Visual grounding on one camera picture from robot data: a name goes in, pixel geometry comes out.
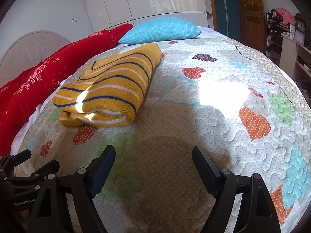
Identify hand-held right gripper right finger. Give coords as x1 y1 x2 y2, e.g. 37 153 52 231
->
192 146 280 233

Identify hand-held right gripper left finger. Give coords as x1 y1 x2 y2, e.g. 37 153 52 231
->
29 145 116 233

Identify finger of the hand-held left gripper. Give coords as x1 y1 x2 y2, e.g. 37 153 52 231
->
9 150 32 166
23 160 60 178

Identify yellow striped knit sweater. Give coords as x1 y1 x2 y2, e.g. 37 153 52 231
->
52 42 163 128

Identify dark rack with clothes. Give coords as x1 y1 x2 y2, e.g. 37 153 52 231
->
265 8 298 56

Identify pink clothes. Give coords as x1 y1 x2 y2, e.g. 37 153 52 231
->
276 7 297 25

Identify red quilt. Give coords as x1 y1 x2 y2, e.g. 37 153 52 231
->
0 23 134 157

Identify white round headboard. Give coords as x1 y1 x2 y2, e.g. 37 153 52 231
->
0 30 71 86

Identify blue pillow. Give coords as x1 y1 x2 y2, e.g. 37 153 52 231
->
118 17 203 45

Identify small purple clock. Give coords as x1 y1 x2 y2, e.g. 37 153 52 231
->
293 30 305 43

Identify wooden door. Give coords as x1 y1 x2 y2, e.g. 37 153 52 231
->
237 0 266 51

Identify narrow open shelf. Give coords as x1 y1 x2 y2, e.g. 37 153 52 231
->
200 0 218 30

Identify black mantel clock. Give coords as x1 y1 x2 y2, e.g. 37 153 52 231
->
294 13 307 33

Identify teal wall panel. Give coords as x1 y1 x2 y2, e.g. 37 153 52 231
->
210 0 243 39

